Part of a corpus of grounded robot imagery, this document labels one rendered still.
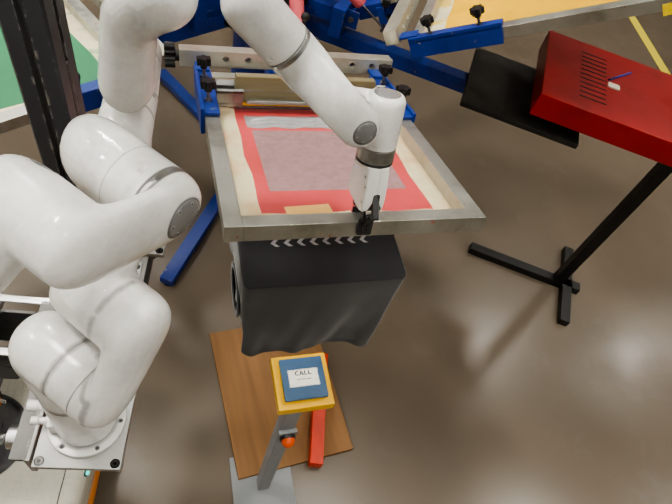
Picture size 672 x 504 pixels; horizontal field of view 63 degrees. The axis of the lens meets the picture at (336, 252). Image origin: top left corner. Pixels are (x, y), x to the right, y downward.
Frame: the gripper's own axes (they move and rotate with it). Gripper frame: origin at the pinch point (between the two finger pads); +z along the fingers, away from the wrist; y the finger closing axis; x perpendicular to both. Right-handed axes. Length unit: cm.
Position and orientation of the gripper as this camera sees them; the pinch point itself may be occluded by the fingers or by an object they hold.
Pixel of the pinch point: (361, 220)
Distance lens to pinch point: 118.6
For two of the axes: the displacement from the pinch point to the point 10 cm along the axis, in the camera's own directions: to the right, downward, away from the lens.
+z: -1.4, 7.8, 6.1
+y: 2.5, 6.3, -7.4
